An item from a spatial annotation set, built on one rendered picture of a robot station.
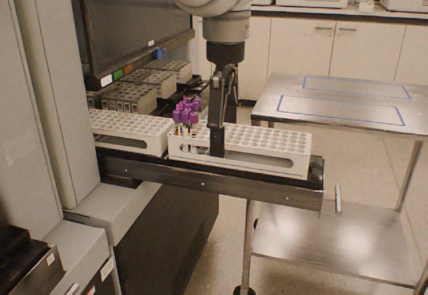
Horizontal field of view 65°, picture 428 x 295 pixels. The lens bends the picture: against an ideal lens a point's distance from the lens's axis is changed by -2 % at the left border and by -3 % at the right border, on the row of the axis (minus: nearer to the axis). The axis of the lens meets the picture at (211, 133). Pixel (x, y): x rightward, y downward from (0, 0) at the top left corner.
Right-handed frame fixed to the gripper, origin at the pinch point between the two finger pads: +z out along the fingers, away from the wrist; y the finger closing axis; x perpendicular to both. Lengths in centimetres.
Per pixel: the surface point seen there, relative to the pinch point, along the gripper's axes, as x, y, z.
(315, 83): -19, 58, 4
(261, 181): -9.7, -6.3, 6.0
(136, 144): 21.8, 0.4, 5.6
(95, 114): 34.0, 2.7, 0.3
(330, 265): -31, 27, 58
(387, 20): -69, 234, 3
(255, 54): 32, 229, 36
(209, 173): 1.3, -6.5, 6.0
